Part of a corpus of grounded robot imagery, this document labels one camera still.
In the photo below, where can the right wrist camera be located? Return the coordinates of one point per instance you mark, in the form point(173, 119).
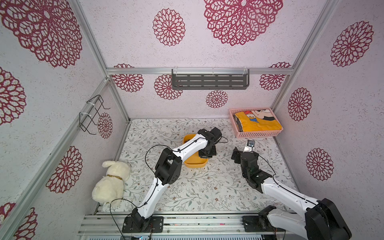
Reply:
point(249, 146)

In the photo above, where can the pink plastic basket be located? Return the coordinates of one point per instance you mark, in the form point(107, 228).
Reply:
point(261, 134)

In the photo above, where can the black wire wall rack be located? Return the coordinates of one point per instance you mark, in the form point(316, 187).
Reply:
point(87, 118)

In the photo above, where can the yellow cartoon folded shirt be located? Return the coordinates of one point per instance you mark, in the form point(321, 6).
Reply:
point(256, 121)

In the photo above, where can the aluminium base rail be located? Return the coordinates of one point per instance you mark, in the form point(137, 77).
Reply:
point(173, 224)

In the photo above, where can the white plush toy dog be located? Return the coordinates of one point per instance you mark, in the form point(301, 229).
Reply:
point(111, 187)

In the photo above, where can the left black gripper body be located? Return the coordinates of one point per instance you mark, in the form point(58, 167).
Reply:
point(208, 153)

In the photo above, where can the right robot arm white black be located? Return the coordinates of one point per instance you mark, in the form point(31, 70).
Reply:
point(311, 219)

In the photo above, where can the yellow plastic storage box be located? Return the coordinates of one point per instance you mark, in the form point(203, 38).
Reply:
point(194, 161)

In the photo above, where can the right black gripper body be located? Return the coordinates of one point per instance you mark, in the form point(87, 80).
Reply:
point(242, 157)

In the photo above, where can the grey wall shelf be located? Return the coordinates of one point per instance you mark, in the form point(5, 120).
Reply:
point(210, 81)

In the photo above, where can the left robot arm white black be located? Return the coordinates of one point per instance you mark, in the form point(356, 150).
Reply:
point(167, 171)

